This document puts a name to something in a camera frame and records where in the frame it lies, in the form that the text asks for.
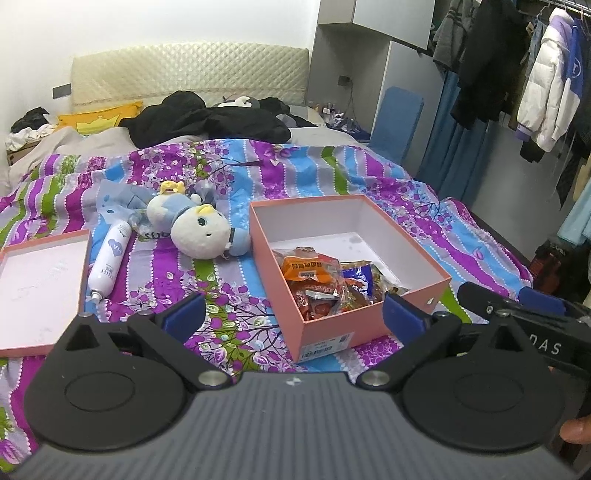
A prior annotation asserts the cream quilted headboard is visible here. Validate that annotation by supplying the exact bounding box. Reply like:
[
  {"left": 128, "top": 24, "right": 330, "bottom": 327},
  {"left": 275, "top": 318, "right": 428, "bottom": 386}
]
[{"left": 70, "top": 44, "right": 310, "bottom": 114}]

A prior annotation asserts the white spray bottle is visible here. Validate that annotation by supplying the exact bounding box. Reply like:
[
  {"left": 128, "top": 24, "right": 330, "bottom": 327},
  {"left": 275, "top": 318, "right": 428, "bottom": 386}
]
[{"left": 88, "top": 220, "right": 132, "bottom": 303}]

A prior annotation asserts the white blue plush toy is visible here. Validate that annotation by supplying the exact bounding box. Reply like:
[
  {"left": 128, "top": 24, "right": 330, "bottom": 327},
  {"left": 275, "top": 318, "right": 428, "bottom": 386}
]
[{"left": 147, "top": 181, "right": 252, "bottom": 259}]

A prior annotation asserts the yellow pillow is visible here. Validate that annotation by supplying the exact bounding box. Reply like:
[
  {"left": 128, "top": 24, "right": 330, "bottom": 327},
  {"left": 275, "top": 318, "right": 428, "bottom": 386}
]
[{"left": 56, "top": 100, "right": 144, "bottom": 137}]

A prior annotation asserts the grey striped hoodie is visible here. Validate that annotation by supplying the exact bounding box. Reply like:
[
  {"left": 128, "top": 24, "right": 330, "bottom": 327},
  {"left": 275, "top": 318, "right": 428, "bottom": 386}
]
[{"left": 431, "top": 0, "right": 481, "bottom": 72}]

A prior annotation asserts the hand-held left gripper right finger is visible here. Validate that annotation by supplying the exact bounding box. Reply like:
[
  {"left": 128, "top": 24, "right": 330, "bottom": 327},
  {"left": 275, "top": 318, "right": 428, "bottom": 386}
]
[{"left": 355, "top": 293, "right": 532, "bottom": 389}]

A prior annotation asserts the orange snack packet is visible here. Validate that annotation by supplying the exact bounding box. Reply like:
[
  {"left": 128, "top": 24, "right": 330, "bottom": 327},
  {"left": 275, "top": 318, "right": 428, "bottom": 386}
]
[{"left": 279, "top": 251, "right": 343, "bottom": 283}]

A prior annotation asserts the black hanging jacket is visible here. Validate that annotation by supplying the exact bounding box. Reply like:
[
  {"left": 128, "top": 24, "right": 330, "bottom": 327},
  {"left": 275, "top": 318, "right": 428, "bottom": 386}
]
[{"left": 450, "top": 0, "right": 532, "bottom": 130}]

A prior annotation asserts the blue snack packet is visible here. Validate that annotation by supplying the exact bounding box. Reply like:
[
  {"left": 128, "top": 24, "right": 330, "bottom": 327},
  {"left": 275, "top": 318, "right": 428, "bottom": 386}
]
[{"left": 342, "top": 265, "right": 376, "bottom": 298}]

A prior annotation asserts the white cloth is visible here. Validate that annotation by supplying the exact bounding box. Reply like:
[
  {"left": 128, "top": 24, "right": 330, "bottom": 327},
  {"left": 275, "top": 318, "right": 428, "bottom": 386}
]
[{"left": 6, "top": 124, "right": 58, "bottom": 151}]

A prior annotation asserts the tall white cabinet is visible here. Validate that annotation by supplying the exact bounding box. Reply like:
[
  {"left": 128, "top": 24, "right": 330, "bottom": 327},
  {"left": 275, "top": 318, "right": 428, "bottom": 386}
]
[{"left": 367, "top": 41, "right": 446, "bottom": 162}]

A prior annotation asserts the grey white wall cabinet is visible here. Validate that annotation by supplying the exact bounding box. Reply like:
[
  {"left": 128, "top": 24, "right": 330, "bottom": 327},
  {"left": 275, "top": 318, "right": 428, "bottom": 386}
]
[{"left": 316, "top": 0, "right": 437, "bottom": 51}]

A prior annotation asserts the floral striped bedspread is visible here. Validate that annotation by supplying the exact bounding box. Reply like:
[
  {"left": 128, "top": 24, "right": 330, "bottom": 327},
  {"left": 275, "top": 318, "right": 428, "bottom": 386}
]
[{"left": 0, "top": 138, "right": 534, "bottom": 462}]

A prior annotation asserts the brown cardboard box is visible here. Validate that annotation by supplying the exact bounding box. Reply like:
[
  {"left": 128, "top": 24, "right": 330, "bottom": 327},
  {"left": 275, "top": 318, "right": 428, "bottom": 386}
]
[{"left": 4, "top": 138, "right": 42, "bottom": 164}]

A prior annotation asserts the blue padded board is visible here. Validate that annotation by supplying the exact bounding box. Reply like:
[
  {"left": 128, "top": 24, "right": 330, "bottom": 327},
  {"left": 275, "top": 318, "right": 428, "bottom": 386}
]
[{"left": 369, "top": 86, "right": 426, "bottom": 164}]

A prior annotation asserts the black clothes pile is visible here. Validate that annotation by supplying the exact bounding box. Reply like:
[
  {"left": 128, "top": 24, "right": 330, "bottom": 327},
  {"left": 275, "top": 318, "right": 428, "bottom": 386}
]
[{"left": 121, "top": 90, "right": 324, "bottom": 148}]

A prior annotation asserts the pink cardboard box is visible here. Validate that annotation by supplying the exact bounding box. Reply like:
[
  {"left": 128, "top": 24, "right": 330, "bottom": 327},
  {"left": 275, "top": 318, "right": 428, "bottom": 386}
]
[{"left": 249, "top": 194, "right": 452, "bottom": 363}]

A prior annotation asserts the group of small bottles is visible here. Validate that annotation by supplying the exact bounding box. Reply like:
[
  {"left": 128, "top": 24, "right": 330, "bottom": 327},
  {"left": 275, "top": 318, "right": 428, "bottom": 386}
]
[{"left": 314, "top": 99, "right": 352, "bottom": 123}]

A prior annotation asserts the blue plastic bag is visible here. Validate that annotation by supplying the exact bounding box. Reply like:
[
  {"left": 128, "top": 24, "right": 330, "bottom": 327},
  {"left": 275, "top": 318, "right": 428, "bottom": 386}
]
[{"left": 95, "top": 180, "right": 171, "bottom": 241}]

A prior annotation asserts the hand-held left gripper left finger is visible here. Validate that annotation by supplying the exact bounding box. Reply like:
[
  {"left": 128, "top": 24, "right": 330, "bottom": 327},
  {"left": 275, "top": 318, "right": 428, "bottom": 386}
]
[{"left": 55, "top": 292, "right": 232, "bottom": 389}]

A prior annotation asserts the black cloth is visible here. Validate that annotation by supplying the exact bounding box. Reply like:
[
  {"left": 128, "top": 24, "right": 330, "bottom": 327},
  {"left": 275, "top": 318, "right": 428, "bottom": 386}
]
[{"left": 11, "top": 107, "right": 51, "bottom": 132}]

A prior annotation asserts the person's right hand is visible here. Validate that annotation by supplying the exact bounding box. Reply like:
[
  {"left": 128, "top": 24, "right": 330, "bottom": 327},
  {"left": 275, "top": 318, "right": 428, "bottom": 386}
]
[{"left": 560, "top": 413, "right": 591, "bottom": 446}]

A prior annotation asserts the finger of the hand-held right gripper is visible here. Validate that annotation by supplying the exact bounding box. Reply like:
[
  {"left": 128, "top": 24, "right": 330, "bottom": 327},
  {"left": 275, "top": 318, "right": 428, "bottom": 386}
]
[
  {"left": 457, "top": 281, "right": 570, "bottom": 324},
  {"left": 519, "top": 286, "right": 568, "bottom": 315}
]

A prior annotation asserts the blue curtain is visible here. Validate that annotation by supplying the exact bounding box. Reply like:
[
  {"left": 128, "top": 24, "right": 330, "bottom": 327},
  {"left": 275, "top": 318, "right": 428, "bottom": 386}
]
[{"left": 416, "top": 71, "right": 497, "bottom": 206}]

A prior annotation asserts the white purple jacket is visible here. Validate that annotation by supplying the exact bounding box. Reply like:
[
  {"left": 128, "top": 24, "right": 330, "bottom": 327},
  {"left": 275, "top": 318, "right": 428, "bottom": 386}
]
[{"left": 516, "top": 7, "right": 583, "bottom": 153}]

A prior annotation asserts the dark bag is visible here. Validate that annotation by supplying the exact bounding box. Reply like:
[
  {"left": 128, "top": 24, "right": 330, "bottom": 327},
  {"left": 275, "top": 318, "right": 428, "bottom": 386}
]
[{"left": 529, "top": 237, "right": 591, "bottom": 305}]

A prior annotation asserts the pink box lid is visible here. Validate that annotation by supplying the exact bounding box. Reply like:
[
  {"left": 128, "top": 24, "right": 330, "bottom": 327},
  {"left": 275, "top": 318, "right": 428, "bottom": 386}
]
[{"left": 0, "top": 229, "right": 93, "bottom": 358}]

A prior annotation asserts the light blue garment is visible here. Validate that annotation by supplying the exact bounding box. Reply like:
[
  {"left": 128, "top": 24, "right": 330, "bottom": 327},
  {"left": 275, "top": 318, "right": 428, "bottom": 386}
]
[{"left": 556, "top": 185, "right": 591, "bottom": 250}]

